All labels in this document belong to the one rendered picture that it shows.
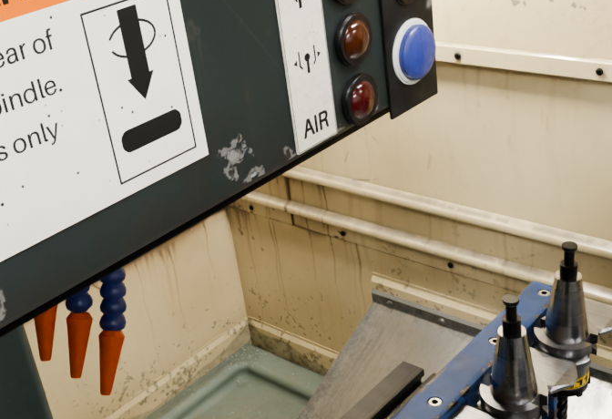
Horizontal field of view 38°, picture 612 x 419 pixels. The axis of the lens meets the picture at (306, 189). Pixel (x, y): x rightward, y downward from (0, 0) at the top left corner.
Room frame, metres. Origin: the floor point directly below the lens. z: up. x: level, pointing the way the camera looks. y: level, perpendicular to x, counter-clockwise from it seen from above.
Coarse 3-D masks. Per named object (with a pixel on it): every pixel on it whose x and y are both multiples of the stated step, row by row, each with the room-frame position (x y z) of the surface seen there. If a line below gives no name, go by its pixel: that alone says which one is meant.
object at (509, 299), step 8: (504, 296) 0.66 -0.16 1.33; (512, 296) 0.66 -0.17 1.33; (512, 304) 0.65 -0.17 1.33; (512, 312) 0.65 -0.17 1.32; (504, 320) 0.66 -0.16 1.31; (512, 320) 0.65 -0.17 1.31; (520, 320) 0.65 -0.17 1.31; (504, 328) 0.66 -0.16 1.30; (512, 328) 0.65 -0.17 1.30; (520, 328) 0.65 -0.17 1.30
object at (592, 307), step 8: (592, 304) 0.79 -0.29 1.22; (600, 304) 0.79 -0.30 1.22; (608, 304) 0.79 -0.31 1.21; (592, 312) 0.78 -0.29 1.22; (600, 312) 0.77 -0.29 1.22; (608, 312) 0.77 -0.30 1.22; (592, 320) 0.76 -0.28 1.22; (600, 320) 0.76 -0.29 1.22; (608, 320) 0.76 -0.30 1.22; (600, 328) 0.75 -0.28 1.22; (608, 328) 0.75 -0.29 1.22
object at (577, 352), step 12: (540, 324) 0.76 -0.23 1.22; (588, 324) 0.74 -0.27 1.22; (540, 336) 0.73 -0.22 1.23; (588, 336) 0.73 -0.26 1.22; (540, 348) 0.73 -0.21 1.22; (552, 348) 0.71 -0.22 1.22; (564, 348) 0.71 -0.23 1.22; (576, 348) 0.71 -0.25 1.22; (588, 348) 0.71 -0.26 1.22; (576, 360) 0.71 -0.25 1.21; (588, 360) 0.71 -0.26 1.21
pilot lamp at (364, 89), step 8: (360, 88) 0.42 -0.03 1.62; (368, 88) 0.43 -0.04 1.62; (352, 96) 0.42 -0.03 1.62; (360, 96) 0.42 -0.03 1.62; (368, 96) 0.42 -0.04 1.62; (352, 104) 0.42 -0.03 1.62; (360, 104) 0.42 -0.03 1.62; (368, 104) 0.42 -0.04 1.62; (360, 112) 0.42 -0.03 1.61; (368, 112) 0.43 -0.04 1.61
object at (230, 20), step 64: (192, 0) 0.36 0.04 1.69; (256, 0) 0.39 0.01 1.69; (192, 64) 0.36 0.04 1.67; (256, 64) 0.38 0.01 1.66; (384, 64) 0.45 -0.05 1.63; (256, 128) 0.38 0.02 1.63; (192, 192) 0.35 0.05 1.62; (64, 256) 0.30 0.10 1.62; (128, 256) 0.33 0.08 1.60; (0, 320) 0.28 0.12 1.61
